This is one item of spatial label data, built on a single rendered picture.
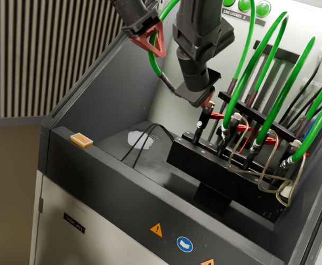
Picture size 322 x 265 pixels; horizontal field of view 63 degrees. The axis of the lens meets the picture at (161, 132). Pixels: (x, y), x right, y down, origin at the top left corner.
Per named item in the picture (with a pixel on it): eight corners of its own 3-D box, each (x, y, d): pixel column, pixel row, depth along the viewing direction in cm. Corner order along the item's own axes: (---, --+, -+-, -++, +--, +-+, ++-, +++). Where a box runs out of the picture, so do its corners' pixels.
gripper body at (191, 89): (222, 79, 64) (219, 56, 58) (195, 108, 62) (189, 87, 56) (201, 69, 68) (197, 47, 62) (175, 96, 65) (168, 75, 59)
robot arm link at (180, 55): (169, 47, 55) (186, 59, 52) (194, 29, 56) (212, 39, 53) (177, 71, 61) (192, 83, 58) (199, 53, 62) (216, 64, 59)
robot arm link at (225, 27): (172, 20, 49) (203, 53, 47) (219, -14, 50) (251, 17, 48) (171, 53, 60) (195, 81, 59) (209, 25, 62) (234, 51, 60)
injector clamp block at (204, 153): (159, 179, 84) (173, 139, 77) (173, 167, 92) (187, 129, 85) (262, 242, 72) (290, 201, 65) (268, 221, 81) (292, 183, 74)
